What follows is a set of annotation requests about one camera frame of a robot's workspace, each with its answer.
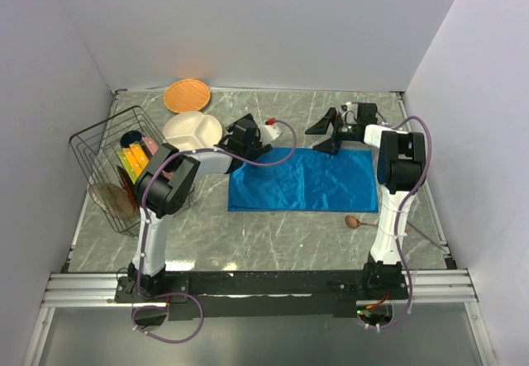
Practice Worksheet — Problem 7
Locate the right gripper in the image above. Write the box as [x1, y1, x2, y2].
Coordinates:
[306, 108, 356, 155]

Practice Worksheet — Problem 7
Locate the blue cloth napkin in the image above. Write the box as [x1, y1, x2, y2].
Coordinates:
[227, 148, 379, 213]

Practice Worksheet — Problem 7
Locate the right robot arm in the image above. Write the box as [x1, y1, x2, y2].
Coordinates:
[305, 102, 430, 299]

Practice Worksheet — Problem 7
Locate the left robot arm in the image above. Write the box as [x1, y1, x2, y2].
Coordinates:
[127, 114, 281, 302]

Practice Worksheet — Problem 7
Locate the cream divided plate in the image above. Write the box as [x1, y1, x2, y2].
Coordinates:
[162, 112, 223, 150]

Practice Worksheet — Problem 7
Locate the orange woven round mat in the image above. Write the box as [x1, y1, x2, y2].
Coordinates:
[164, 79, 211, 114]

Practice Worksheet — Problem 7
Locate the wooden spoon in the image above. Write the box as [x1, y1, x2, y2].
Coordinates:
[345, 215, 379, 229]

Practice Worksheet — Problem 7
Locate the pink plate in rack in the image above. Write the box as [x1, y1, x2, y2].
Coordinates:
[141, 136, 158, 159]

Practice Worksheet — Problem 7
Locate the yellow plate in rack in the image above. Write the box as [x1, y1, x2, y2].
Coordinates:
[122, 143, 149, 177]

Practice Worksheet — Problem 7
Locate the dark blue bowl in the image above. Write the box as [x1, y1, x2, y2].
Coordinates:
[120, 131, 142, 148]

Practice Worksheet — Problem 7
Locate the green plate in rack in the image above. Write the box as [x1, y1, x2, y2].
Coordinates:
[117, 151, 136, 182]

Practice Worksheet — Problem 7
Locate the metal fork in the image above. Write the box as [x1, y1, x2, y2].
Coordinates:
[406, 223, 447, 254]

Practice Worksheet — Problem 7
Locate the brown wooden plate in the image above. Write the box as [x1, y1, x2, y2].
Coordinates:
[88, 183, 136, 220]

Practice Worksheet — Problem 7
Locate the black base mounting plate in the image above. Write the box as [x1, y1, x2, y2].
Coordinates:
[115, 268, 408, 321]

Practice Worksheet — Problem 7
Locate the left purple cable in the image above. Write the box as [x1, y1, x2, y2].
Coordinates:
[131, 118, 297, 345]

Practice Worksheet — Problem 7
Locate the purple cable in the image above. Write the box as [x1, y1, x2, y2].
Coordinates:
[342, 101, 433, 332]
[131, 118, 297, 345]

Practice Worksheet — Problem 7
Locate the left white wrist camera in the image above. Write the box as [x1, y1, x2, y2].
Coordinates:
[258, 122, 282, 145]

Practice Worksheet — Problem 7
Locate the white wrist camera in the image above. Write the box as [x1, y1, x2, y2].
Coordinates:
[258, 122, 282, 145]
[341, 102, 355, 112]

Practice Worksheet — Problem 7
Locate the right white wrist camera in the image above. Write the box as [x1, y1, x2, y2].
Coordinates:
[341, 102, 355, 112]

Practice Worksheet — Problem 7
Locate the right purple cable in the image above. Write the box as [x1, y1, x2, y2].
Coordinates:
[342, 101, 433, 332]

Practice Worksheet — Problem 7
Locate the black wire dish rack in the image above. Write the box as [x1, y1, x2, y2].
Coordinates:
[69, 106, 165, 236]

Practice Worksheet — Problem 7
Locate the aluminium rail frame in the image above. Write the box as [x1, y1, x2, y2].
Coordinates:
[22, 269, 497, 366]

